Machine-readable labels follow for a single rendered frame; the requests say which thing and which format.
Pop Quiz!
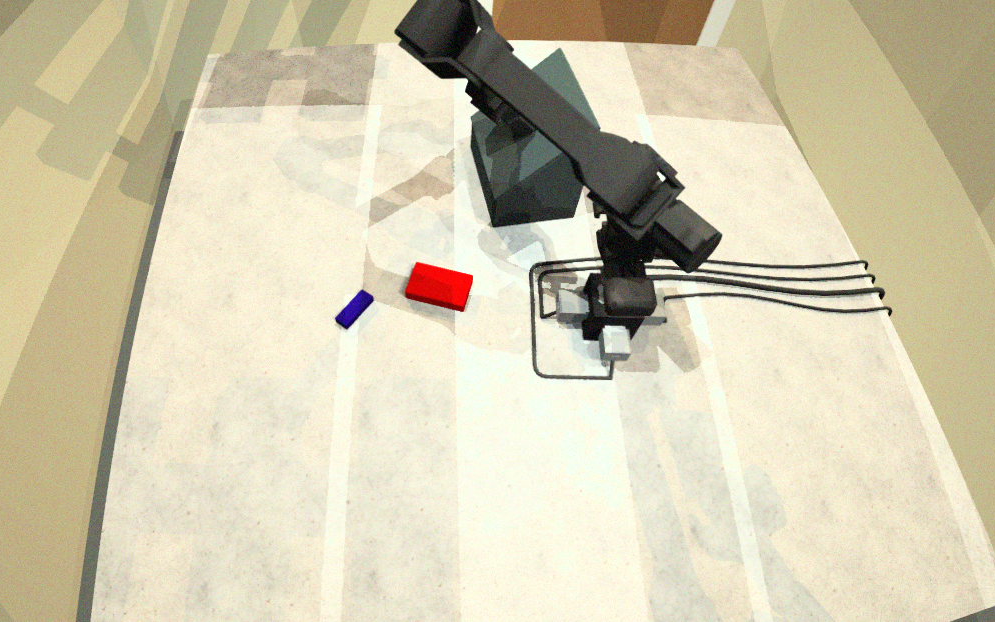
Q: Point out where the red rectangular block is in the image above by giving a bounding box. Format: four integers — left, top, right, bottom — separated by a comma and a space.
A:
405, 262, 473, 312

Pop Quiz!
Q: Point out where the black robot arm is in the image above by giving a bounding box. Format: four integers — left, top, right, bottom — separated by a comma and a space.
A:
394, 0, 722, 274

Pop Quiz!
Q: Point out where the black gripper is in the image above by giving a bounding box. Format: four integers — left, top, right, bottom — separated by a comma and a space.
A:
593, 203, 657, 316

